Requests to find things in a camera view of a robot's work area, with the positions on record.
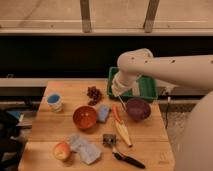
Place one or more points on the grey blue crumpled cloth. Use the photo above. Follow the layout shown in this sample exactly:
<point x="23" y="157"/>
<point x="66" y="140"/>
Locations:
<point x="87" y="151"/>

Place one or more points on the silver metal fork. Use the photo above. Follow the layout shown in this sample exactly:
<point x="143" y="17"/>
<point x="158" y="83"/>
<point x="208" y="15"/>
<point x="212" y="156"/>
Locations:
<point x="122" y="103"/>

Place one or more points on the beige block in tray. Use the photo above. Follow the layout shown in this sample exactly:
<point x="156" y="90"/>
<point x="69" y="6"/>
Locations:
<point x="135" y="89"/>

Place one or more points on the orange bowl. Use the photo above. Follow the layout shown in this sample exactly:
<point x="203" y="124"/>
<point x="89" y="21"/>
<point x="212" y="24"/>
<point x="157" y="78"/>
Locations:
<point x="85" y="117"/>

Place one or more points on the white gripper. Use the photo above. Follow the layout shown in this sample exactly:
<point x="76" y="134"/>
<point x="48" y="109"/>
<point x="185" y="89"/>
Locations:
<point x="121" y="83"/>

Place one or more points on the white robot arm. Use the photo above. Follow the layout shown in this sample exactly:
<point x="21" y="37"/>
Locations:
<point x="196" y="72"/>

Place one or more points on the white cup with blue inside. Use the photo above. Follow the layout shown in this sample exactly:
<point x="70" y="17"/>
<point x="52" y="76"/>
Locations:
<point x="54" y="101"/>

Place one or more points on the purple bowl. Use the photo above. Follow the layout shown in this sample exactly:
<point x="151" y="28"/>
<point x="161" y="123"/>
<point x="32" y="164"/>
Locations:
<point x="138" y="109"/>

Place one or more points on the green plastic tray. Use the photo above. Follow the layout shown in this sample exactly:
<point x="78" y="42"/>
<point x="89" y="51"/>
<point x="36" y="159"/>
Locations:
<point x="147" y="87"/>

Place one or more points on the black chair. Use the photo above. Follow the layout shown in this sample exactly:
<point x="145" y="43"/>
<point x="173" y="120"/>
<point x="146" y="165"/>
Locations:
<point x="7" y="144"/>

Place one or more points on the dark red grape bunch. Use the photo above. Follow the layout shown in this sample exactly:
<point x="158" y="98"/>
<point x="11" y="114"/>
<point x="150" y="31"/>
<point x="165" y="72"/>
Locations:
<point x="94" y="94"/>

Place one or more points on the blue sponge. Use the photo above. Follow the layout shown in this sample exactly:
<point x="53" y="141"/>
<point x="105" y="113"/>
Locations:
<point x="103" y="113"/>

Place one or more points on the red yellow apple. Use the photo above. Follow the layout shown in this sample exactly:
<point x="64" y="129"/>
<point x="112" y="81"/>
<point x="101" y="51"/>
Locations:
<point x="61" y="151"/>

